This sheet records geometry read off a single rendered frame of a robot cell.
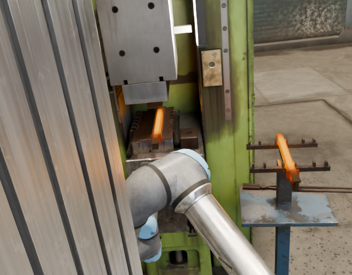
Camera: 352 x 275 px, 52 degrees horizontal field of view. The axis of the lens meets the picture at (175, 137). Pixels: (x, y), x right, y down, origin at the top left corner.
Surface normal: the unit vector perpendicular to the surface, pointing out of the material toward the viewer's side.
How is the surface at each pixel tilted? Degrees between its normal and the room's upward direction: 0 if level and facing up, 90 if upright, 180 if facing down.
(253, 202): 0
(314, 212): 0
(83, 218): 90
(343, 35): 90
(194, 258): 90
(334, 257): 0
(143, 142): 90
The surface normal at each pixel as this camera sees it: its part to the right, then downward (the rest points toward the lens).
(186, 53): -0.01, 0.42
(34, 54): 0.97, 0.00
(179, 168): 0.29, -0.54
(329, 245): -0.10, -0.90
